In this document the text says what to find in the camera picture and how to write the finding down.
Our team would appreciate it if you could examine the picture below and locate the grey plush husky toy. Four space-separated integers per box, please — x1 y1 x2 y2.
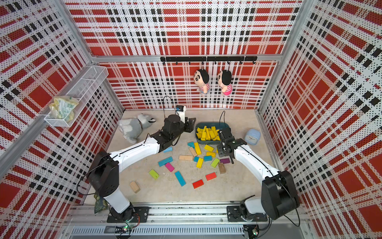
117 114 156 144

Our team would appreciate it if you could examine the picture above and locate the small teal block centre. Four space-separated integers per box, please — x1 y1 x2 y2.
204 155 212 161

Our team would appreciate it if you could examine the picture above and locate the long teal block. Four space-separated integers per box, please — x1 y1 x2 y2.
175 171 186 187

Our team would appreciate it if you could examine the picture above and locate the light green block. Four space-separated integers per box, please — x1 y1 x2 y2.
211 158 220 168

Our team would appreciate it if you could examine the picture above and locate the red block right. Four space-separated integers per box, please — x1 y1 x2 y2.
206 172 217 181

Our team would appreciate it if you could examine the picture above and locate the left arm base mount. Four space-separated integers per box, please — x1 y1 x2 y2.
107 204 150 223

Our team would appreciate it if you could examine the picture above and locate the natural wood long block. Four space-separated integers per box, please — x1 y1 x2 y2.
179 155 194 161

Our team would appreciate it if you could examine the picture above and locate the white wire wall basket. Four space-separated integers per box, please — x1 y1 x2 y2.
44 65 108 127

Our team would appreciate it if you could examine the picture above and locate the green block near-left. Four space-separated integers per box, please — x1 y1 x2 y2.
149 169 159 180

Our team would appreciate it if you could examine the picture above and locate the brown wooden block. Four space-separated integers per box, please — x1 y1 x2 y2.
218 162 226 174

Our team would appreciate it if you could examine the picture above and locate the yellow angled block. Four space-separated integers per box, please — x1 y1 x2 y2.
194 142 202 155

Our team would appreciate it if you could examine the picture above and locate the yellow-green packet in basket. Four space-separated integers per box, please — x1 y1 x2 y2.
49 96 79 122

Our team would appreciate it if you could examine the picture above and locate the light blue cylinder block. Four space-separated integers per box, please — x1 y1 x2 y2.
163 146 173 153

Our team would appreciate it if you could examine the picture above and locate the magenta block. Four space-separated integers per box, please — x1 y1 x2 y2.
165 162 175 172

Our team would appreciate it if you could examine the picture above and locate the dark teal plastic bin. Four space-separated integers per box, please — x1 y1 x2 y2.
195 122 230 145

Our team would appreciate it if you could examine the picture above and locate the yellow block pile centre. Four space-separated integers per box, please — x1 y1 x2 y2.
205 144 216 157

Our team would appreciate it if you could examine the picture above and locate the purple block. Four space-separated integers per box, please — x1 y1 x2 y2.
220 158 231 164

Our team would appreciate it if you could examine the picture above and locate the black hook rail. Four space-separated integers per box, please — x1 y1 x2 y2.
160 56 258 63

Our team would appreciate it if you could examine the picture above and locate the natural wood block near-left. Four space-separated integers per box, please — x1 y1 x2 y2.
129 181 140 194

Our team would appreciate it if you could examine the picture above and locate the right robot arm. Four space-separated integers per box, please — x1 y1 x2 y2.
218 127 300 220

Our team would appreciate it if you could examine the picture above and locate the pink-shirt hanging plush doll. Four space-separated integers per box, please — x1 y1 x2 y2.
217 70 233 96

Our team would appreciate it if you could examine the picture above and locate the red block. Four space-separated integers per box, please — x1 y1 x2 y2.
193 179 204 189
206 172 217 181

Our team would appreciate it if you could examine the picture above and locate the printed natural wood block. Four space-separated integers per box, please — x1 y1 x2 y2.
189 147 198 157

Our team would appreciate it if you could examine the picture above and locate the camouflage cloth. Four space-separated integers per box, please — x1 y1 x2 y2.
94 194 109 214

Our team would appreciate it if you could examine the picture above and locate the light blue alarm clock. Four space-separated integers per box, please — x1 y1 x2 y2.
244 128 261 145

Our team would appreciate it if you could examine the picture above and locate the red block left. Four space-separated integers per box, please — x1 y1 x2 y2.
193 179 204 189

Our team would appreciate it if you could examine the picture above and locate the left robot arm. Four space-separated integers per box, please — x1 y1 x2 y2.
86 115 196 220

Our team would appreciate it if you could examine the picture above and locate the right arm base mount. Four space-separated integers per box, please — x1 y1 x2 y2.
226 205 268 223

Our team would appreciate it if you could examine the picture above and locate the blue-shirt hanging plush doll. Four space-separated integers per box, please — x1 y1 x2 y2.
194 69 210 94

